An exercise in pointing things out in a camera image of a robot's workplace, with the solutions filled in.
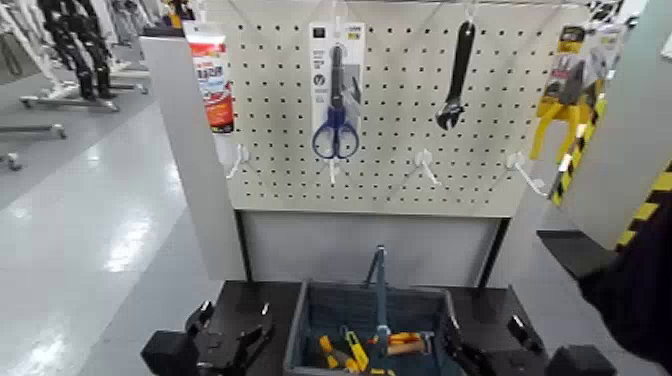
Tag yellow-handled tool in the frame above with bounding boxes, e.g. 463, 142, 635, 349
319, 334, 341, 370

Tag black robot on stand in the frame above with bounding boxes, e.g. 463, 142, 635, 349
37, 0, 118, 102

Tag grey plastic crate with handle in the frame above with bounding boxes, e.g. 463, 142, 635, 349
283, 244, 472, 376

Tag packaged yellow-handled pliers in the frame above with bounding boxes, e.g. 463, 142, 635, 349
528, 20, 625, 165

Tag grey display stand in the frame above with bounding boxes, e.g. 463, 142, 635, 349
138, 35, 512, 289

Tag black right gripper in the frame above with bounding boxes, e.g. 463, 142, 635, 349
442, 312, 554, 376

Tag white robot on stand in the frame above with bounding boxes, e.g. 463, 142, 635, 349
0, 0, 72, 101

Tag grey panel with hazard tape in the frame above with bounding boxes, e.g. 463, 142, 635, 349
547, 0, 672, 251

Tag red white sealant tube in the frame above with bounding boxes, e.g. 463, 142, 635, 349
182, 20, 239, 165

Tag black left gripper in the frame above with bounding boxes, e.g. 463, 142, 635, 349
184, 299, 277, 376

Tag grey metal floor rail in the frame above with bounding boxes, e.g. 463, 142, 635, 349
19, 93, 122, 114
0, 122, 68, 141

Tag orange wooden-handled tool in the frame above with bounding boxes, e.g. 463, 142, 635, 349
367, 330, 436, 359

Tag black adjustable wrench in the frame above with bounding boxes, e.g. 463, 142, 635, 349
435, 20, 477, 131

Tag beige pegboard panel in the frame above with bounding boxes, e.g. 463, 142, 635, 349
225, 0, 592, 218

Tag yellow paint roller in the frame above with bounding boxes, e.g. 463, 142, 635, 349
338, 325, 372, 373

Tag packaged blue-handled scissors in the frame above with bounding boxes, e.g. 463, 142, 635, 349
308, 20, 367, 161

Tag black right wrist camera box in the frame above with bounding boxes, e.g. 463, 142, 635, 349
544, 343, 619, 376

